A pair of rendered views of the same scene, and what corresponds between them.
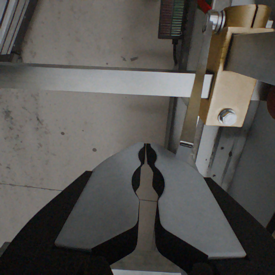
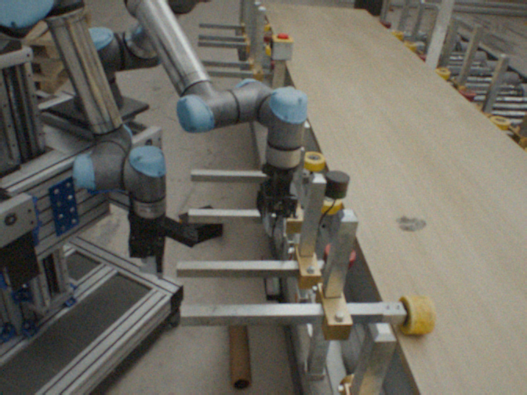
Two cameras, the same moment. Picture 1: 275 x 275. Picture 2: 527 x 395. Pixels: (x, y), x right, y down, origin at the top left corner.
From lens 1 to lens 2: 1.17 m
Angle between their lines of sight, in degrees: 84
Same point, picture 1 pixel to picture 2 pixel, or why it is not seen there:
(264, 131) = not seen: hidden behind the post
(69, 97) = not seen: outside the picture
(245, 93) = (314, 262)
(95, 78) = (241, 263)
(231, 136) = not seen: hidden behind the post
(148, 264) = (289, 306)
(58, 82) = (222, 266)
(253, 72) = (303, 237)
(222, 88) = (302, 261)
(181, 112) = (297, 334)
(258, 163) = (394, 374)
